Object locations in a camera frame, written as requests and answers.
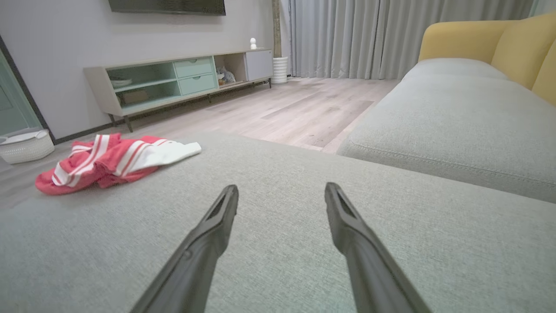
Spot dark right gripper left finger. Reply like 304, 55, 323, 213
130, 184, 240, 313

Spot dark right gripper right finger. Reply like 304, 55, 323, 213
324, 182, 431, 313

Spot red shorts with white stripes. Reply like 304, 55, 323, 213
35, 133, 202, 195

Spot large grey sofa chaise cushion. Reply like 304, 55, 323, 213
0, 133, 556, 313

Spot grey sofa seat cushion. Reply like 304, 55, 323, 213
337, 58, 556, 204

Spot mint green cabinet drawer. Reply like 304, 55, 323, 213
174, 58, 213, 79
178, 74, 217, 95

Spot brown box in shelf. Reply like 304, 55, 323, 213
119, 90, 150, 105

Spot grey plush toy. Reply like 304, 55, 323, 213
216, 67, 236, 86

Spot low grey TV cabinet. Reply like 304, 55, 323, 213
83, 48, 274, 132

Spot light grey cabinet door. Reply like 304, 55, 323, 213
245, 50, 273, 81

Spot white ribbed plant pot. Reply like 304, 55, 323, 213
272, 57, 289, 84

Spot white woven laundry basket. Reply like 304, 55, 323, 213
0, 129, 55, 164

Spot light grey curtain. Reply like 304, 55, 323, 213
280, 0, 556, 80

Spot yellow sofa armrest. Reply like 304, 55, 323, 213
418, 20, 515, 80

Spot brown plant trunk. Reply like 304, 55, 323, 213
272, 0, 283, 58

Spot yellow sofa back cushion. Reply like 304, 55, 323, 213
532, 43, 556, 105
491, 13, 556, 90

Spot glass door with dark frame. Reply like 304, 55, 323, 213
0, 35, 55, 142

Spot black wall television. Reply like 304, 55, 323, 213
108, 0, 226, 17

